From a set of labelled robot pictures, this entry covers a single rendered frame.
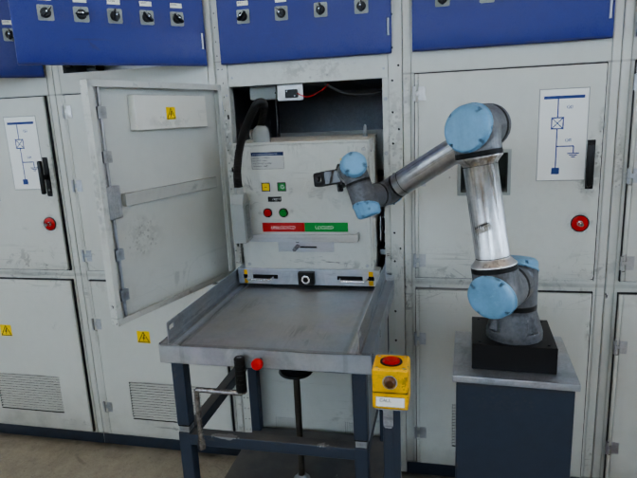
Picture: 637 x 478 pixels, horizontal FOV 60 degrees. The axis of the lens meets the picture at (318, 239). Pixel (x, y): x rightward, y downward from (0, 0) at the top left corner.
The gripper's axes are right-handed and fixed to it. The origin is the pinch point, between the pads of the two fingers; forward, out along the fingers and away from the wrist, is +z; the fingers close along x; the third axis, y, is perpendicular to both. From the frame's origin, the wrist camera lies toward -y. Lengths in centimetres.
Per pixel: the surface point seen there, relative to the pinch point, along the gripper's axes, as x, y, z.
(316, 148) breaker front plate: 12.0, -6.6, -0.7
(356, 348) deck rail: -51, -1, -40
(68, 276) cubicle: -27, -116, 58
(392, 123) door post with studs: 20.3, 21.8, 3.9
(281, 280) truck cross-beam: -33.3, -21.9, 17.8
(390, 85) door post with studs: 33.1, 21.0, 0.7
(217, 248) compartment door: -19, -46, 28
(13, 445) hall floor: -104, -153, 80
